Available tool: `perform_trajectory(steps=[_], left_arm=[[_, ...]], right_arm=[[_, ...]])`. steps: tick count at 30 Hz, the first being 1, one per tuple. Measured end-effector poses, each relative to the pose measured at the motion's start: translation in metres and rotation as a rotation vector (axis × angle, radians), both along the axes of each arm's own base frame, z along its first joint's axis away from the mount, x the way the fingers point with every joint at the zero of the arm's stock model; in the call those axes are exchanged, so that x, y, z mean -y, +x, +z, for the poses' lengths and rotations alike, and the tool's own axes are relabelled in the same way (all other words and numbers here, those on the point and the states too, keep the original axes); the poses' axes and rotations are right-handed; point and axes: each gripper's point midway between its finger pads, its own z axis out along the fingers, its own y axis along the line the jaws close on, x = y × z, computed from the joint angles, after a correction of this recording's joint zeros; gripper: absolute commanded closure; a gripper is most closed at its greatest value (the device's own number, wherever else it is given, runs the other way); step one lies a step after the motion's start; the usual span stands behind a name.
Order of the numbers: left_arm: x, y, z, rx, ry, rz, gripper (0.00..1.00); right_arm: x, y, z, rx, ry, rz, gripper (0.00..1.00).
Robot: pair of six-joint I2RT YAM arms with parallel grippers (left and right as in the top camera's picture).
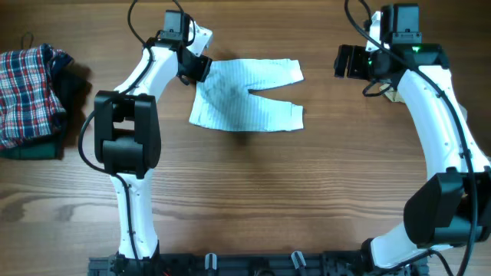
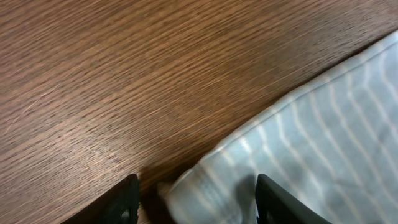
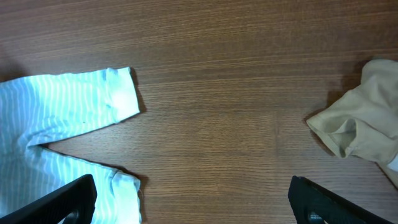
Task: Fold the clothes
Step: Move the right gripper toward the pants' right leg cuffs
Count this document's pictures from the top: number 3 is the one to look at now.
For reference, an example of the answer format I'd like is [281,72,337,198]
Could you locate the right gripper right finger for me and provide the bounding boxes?
[288,176,392,224]

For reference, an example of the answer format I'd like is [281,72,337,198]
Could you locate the light blue striped baby pants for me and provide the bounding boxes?
[1,67,142,223]

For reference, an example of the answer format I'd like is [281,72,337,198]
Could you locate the beige and white baby shirt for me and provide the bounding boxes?
[307,59,397,184]

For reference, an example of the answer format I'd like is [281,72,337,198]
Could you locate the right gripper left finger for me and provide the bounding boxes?
[1,174,97,224]

